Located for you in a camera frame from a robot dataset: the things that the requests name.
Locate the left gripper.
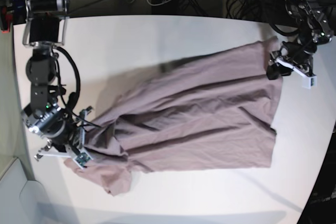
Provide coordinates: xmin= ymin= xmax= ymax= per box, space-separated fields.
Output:
xmin=266 ymin=40 xmax=315 ymax=80

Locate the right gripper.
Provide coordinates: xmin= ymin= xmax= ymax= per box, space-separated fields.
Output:
xmin=46 ymin=120 xmax=83 ymax=153

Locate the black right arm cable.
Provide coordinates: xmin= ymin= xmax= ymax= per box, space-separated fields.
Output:
xmin=56 ymin=47 xmax=81 ymax=109

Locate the red and black clamp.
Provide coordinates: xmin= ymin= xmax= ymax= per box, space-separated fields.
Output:
xmin=1 ymin=0 xmax=15 ymax=33

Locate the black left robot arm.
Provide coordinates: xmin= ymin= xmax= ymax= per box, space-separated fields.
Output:
xmin=267 ymin=0 xmax=334 ymax=80

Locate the mauve t-shirt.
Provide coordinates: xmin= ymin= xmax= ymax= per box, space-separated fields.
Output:
xmin=64 ymin=37 xmax=282 ymax=196

